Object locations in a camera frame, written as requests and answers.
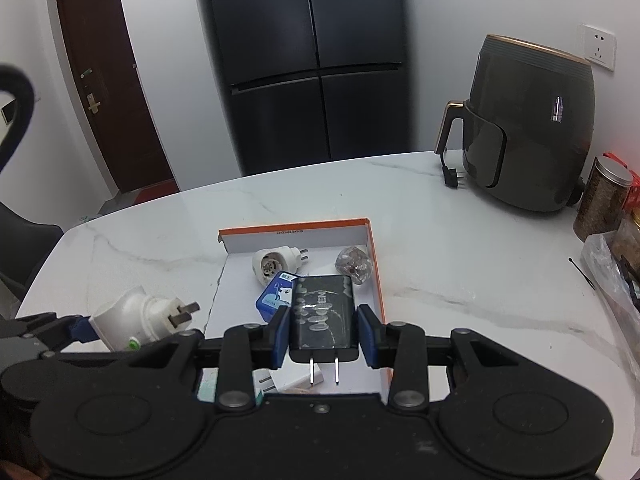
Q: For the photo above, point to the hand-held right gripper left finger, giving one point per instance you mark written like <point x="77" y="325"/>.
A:
<point x="281" y="336"/>

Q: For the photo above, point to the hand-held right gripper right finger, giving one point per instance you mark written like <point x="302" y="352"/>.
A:
<point x="367" y="336"/>

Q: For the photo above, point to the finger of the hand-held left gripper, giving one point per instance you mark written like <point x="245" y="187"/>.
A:
<point x="82" y="329"/>

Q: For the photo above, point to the blue dental floss box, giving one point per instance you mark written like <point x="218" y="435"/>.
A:
<point x="274" y="297"/>

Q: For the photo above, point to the black charger adapter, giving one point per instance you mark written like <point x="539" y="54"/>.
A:
<point x="324" y="317"/>

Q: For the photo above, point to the white slim charger adapter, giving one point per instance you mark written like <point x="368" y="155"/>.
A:
<point x="266" y="384"/>

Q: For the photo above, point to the white box with orange rim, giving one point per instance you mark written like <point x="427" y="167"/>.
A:
<point x="300" y="280"/>

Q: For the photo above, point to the white plug-in heater green mark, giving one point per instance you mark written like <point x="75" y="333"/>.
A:
<point x="145" y="322"/>

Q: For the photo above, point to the white plug-in heater socket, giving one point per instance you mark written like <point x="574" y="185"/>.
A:
<point x="275" y="264"/>

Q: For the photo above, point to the clear liquid refill bottle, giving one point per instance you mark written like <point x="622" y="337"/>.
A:
<point x="354" y="264"/>

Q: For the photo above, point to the dark grey chair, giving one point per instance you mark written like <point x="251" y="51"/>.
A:
<point x="27" y="250"/>

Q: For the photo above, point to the green and white bag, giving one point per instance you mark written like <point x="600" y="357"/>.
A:
<point x="85" y="219"/>

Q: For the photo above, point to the red doormat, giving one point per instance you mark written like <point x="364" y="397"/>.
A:
<point x="152" y="192"/>

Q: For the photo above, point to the black air fryer power plug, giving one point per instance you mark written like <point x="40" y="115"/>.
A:
<point x="454" y="176"/>

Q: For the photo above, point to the black hair pin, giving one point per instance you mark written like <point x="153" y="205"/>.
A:
<point x="581" y="272"/>

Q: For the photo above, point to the brass door lock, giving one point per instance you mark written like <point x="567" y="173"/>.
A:
<point x="92" y="95"/>

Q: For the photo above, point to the brown wooden door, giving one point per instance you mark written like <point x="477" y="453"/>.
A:
<point x="112" y="85"/>

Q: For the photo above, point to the clear plastic bag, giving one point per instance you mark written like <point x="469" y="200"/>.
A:
<point x="612" y="285"/>

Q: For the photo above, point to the dark grey air fryer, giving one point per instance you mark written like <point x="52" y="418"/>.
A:
<point x="525" y="125"/>

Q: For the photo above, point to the black binder clip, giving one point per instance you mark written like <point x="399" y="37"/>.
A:
<point x="630" y="277"/>

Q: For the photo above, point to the glass jar with silver lid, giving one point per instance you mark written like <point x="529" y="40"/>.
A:
<point x="599" y="197"/>

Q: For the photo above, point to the black refrigerator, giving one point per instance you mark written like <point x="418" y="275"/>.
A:
<point x="310" y="60"/>

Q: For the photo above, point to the glass jar with gold lid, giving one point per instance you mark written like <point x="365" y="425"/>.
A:
<point x="631" y="237"/>

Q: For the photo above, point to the black wall panel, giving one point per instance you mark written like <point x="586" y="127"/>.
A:
<point x="7" y="112"/>

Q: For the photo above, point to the white wall socket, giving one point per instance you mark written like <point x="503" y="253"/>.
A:
<point x="597" y="46"/>

